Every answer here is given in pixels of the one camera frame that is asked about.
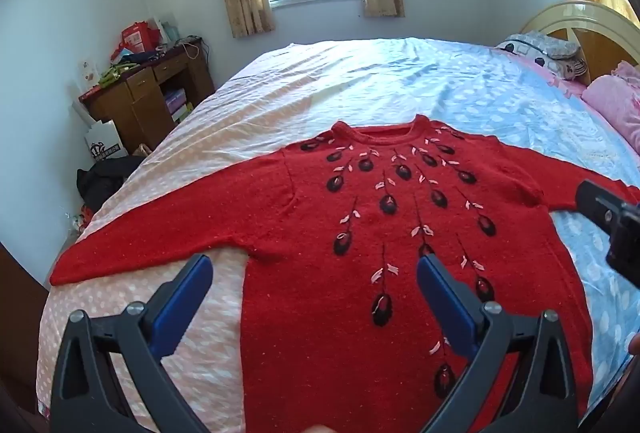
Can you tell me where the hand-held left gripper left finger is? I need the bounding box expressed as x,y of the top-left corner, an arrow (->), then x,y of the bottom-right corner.
50,254 -> 215,433

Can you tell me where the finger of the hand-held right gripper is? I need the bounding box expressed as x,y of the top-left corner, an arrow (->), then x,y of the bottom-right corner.
575,180 -> 640,234

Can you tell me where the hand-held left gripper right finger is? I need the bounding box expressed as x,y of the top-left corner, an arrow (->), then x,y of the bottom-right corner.
416,254 -> 581,433

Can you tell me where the red knitted sweater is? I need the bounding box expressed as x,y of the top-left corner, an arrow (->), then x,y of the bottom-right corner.
49,114 -> 640,433

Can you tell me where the pink quilt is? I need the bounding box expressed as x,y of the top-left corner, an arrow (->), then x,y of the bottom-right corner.
580,60 -> 640,154

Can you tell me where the black jacket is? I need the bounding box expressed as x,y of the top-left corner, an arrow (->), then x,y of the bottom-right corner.
76,156 -> 146,214

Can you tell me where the grey and white pillow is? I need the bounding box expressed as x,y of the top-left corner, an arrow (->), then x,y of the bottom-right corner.
495,30 -> 588,81

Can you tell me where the cream wooden headboard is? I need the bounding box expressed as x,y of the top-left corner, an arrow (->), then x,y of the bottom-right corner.
520,0 -> 640,86

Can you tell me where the white paper bag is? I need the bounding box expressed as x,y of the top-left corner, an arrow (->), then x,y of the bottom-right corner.
84,119 -> 128,162

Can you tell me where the stack of boxes in desk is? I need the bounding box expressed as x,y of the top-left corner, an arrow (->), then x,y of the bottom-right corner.
165,89 -> 193,121

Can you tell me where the brown wooden desk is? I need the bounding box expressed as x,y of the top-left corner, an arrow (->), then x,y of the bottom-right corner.
78,38 -> 216,154

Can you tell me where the bed with polka-dot sheet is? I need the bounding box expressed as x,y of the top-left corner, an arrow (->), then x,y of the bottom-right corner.
36,36 -> 640,433

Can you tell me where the green cloth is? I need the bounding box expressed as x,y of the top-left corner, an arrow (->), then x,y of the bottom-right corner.
97,63 -> 133,86

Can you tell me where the white printed box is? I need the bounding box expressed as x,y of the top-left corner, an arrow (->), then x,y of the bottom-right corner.
78,59 -> 103,90

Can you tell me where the red gift box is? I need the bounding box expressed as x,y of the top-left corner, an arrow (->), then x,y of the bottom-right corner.
120,20 -> 162,55

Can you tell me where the white cable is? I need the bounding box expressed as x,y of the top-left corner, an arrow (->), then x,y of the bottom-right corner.
181,38 -> 211,63

